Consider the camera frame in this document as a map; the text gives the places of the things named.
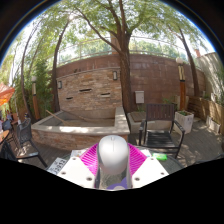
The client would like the dark wooden slatted armchair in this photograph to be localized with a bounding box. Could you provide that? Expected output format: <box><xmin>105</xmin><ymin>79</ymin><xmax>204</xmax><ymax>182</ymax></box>
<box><xmin>138</xmin><ymin>103</ymin><xmax>186</xmax><ymax>159</ymax></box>

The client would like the low white planter box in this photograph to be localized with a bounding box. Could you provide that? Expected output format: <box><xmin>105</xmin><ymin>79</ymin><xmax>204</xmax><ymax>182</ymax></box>
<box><xmin>205</xmin><ymin>114</ymin><xmax>222</xmax><ymax>134</ymax></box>

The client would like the colourful printed sheet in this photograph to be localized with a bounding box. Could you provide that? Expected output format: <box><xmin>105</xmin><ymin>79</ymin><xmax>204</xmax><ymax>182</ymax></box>
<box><xmin>69</xmin><ymin>148</ymin><xmax>88</xmax><ymax>158</ymax></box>

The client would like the white computer mouse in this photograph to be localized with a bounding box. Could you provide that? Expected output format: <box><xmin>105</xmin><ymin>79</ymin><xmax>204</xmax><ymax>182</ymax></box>
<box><xmin>97</xmin><ymin>134</ymin><xmax>130</xmax><ymax>177</ymax></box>

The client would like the small white box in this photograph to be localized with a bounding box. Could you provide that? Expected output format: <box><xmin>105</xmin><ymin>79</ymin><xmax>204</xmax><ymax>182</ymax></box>
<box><xmin>139</xmin><ymin>148</ymin><xmax>153</xmax><ymax>158</ymax></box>

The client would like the small green packet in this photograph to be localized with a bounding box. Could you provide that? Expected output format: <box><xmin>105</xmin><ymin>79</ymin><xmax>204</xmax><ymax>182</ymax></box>
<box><xmin>152</xmin><ymin>152</ymin><xmax>168</xmax><ymax>162</ymax></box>

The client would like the orange canopy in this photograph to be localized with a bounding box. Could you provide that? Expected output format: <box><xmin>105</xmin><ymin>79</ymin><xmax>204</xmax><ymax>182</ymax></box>
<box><xmin>0</xmin><ymin>83</ymin><xmax>16</xmax><ymax>106</ymax></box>

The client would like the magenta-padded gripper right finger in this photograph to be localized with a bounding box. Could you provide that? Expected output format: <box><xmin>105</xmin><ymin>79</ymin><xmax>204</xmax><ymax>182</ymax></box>
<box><xmin>127</xmin><ymin>143</ymin><xmax>170</xmax><ymax>189</ymax></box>

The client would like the stone raised basin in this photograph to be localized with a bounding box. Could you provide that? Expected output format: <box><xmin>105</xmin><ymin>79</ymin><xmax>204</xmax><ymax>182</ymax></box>
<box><xmin>30</xmin><ymin>105</ymin><xmax>131</xmax><ymax>152</ymax></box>

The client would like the wooden slat fence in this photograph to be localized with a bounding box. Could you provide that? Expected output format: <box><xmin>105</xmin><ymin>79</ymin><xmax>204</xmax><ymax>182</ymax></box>
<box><xmin>188</xmin><ymin>95</ymin><xmax>224</xmax><ymax>134</ymax></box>

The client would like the white square planter box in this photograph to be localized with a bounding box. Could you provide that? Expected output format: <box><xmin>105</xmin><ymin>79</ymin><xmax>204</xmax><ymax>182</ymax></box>
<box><xmin>173</xmin><ymin>109</ymin><xmax>195</xmax><ymax>135</ymax></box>

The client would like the black-and-white printed card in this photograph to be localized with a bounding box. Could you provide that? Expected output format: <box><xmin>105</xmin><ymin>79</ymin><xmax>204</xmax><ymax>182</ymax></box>
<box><xmin>46</xmin><ymin>157</ymin><xmax>68</xmax><ymax>176</ymax></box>

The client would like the wooden lamp post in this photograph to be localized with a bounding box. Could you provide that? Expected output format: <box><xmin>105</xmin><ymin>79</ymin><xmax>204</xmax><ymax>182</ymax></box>
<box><xmin>30</xmin><ymin>75</ymin><xmax>42</xmax><ymax>121</ymax></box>
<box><xmin>175</xmin><ymin>57</ymin><xmax>187</xmax><ymax>112</ymax></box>

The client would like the wooden plank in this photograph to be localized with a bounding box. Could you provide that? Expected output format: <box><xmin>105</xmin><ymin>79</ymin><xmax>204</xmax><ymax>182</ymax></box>
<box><xmin>45</xmin><ymin>109</ymin><xmax>69</xmax><ymax>126</ymax></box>

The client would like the white wall utility box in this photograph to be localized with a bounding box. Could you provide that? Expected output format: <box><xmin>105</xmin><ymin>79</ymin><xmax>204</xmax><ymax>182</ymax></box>
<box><xmin>134</xmin><ymin>90</ymin><xmax>145</xmax><ymax>104</ymax></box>

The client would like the thin dark tree trunk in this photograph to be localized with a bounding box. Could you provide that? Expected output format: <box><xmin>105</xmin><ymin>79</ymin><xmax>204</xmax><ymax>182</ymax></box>
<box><xmin>178</xmin><ymin>28</ymin><xmax>200</xmax><ymax>98</ymax></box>

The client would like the black mesh metal chair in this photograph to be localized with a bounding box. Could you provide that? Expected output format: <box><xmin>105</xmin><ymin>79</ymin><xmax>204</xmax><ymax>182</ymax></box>
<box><xmin>16</xmin><ymin>117</ymin><xmax>48</xmax><ymax>168</ymax></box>

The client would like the slim leaning tree trunk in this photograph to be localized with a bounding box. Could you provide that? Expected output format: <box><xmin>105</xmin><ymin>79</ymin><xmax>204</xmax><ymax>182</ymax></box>
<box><xmin>51</xmin><ymin>19</ymin><xmax>73</xmax><ymax>114</ymax></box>

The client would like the large tree trunk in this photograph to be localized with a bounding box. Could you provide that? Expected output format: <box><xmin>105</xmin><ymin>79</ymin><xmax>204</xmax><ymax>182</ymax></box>
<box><xmin>118</xmin><ymin>0</ymin><xmax>134</xmax><ymax>114</ymax></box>

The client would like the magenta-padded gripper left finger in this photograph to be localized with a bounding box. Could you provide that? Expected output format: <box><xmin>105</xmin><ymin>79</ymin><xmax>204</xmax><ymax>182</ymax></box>
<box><xmin>57</xmin><ymin>143</ymin><xmax>101</xmax><ymax>190</ymax></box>

